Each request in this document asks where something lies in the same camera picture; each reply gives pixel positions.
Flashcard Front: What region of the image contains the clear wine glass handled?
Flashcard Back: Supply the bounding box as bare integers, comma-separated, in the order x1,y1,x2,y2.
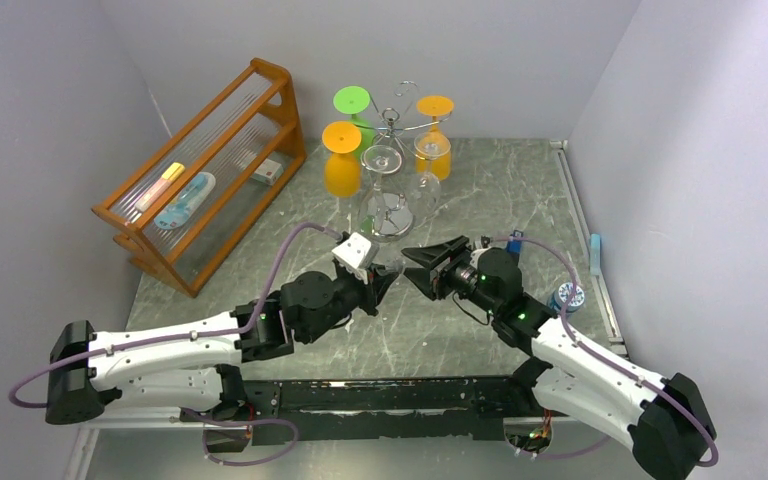
405,132,453,220

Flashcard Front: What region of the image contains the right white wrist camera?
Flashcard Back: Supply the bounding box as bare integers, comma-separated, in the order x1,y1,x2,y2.
472,235,497,251

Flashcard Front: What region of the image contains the orange wooden shelf rack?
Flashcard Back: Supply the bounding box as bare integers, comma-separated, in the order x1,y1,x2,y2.
92,58,307,297

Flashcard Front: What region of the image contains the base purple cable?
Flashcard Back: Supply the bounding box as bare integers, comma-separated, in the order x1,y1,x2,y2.
181,407,300,467

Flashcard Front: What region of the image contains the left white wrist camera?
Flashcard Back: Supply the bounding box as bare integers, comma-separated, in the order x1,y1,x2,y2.
331,232,379,285

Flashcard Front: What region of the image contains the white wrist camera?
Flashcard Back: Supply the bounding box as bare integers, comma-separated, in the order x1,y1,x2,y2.
331,232,379,285
472,235,497,251

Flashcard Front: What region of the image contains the silver wire glass rack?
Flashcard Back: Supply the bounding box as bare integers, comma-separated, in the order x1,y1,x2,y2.
356,93,454,233

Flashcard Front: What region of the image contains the blue white bottle cap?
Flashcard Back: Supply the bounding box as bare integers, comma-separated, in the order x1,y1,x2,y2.
548,282,586,315

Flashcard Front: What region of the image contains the black base frame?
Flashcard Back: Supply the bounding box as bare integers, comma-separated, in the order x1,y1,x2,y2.
178,374,617,454

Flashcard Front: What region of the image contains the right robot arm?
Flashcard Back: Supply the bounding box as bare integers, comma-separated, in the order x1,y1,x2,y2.
401,236,719,479

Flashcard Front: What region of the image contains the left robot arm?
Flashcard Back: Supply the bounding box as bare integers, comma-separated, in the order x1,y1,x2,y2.
45,263,400,425

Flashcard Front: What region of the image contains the green plastic goblet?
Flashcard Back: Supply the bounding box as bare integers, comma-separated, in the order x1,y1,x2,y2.
333,85,376,161

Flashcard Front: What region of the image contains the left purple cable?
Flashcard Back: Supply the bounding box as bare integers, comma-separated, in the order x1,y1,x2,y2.
7,221,346,409

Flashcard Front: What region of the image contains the light blue clip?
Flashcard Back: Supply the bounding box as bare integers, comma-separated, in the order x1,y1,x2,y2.
589,233,602,277

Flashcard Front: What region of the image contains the orange goblet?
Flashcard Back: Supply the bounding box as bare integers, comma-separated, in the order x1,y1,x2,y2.
322,121,362,198
414,95,454,181

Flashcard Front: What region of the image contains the small white red box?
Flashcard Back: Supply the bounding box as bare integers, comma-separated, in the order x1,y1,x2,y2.
251,158,284,186

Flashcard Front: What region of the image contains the yellow pink highlighter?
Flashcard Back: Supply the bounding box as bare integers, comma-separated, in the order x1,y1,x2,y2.
134,162,186,213

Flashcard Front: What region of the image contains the clear wine glass front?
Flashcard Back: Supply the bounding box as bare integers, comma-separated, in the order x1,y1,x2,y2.
374,256,406,276

